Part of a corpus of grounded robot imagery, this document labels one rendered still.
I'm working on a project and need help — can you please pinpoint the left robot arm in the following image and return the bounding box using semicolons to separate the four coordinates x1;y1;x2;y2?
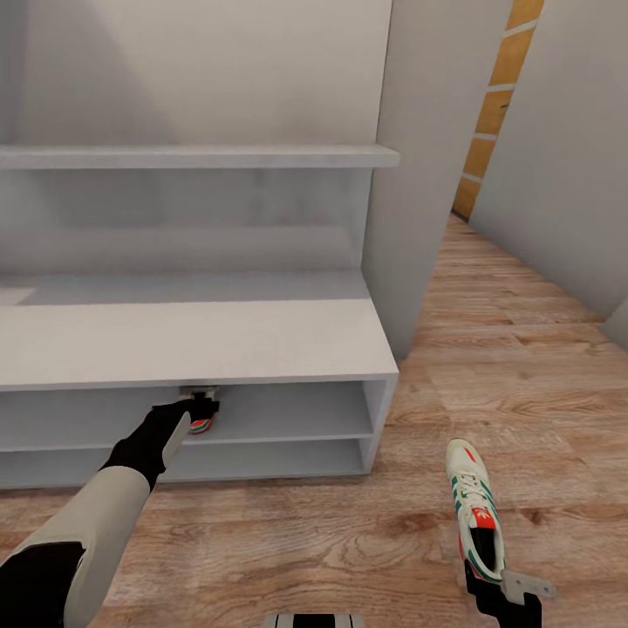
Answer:
0;385;220;628

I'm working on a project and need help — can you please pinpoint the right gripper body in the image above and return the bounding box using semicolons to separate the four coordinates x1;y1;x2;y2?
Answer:
475;577;542;628

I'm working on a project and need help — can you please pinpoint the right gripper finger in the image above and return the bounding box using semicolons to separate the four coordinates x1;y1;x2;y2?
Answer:
464;559;478;595

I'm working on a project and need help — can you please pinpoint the gym shoe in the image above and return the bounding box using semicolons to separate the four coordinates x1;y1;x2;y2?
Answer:
445;438;505;584
189;391;215;434

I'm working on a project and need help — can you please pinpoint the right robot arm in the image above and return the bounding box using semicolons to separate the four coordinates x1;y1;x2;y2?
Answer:
464;559;556;628

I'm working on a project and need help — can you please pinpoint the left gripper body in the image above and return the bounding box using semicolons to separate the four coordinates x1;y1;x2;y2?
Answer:
183;397;214;423

